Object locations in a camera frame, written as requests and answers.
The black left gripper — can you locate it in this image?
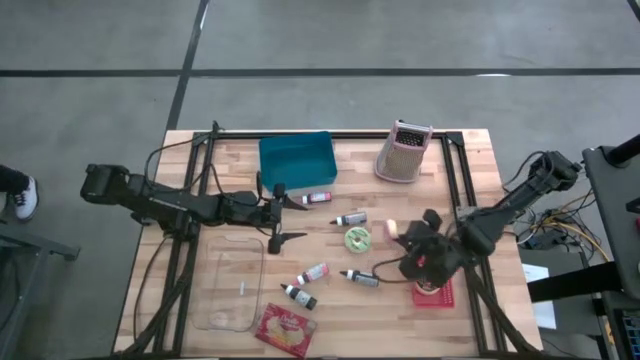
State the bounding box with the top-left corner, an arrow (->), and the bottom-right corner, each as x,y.
234,182 -> 310,256

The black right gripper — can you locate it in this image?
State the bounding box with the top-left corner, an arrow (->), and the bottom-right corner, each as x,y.
398,208 -> 469,282

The black food colouring bottle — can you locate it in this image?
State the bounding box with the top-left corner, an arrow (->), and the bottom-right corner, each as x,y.
339,269 -> 381,289
279,283 -> 319,311
329,211 -> 369,227

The mint frosted donut black drizzle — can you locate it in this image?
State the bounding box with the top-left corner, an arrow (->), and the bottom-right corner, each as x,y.
343,226 -> 373,255

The red snack packet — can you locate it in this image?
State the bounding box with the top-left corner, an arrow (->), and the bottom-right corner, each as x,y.
253,302 -> 319,359

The chocolate frosted donut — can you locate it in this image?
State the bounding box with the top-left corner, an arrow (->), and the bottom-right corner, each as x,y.
414,279 -> 444,296

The teal plastic bin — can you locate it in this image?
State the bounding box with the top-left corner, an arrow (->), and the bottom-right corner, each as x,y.
258,130 -> 339,193

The red plastic basket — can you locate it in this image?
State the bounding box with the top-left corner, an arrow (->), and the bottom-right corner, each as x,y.
411,277 -> 456,309

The pink box grater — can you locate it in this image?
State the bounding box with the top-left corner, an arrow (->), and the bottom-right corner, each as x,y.
373,119 -> 434,184

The clear glass baking dish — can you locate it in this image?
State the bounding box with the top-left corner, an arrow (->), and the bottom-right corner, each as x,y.
192,234 -> 266,333

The white paper sheet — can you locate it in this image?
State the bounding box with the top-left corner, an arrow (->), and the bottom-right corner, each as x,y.
521,263 -> 558,331

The black support beam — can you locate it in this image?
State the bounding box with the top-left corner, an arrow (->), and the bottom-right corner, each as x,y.
527,260 -> 624,304

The dark grey equipment cart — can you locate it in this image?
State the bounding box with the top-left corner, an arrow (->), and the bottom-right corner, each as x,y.
582,134 -> 640,301

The blue crate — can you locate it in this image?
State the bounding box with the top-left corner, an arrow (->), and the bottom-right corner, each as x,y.
619,309 -> 640,360

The grey metal stand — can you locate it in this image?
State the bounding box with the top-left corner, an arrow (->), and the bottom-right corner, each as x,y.
0,222 -> 81,360

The person's shoe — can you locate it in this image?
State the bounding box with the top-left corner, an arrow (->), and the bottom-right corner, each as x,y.
12,175 -> 40,222

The person's leg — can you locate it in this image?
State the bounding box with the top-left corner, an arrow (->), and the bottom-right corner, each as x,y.
0,164 -> 32,194

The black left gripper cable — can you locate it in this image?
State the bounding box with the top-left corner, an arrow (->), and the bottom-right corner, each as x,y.
254,170 -> 281,236

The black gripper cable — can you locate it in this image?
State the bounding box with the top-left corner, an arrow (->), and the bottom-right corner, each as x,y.
254,170 -> 281,236
371,253 -> 419,285

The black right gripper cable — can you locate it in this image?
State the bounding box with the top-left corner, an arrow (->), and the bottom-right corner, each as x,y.
371,253 -> 419,285

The black aluminium rig frame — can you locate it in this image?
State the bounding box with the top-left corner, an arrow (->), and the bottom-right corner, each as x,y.
114,127 -> 546,359

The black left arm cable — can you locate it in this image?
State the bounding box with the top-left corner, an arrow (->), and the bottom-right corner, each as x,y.
143,119 -> 221,194

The yellow floor cable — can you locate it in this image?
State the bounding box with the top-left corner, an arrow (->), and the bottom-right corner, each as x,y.
542,202 -> 612,264

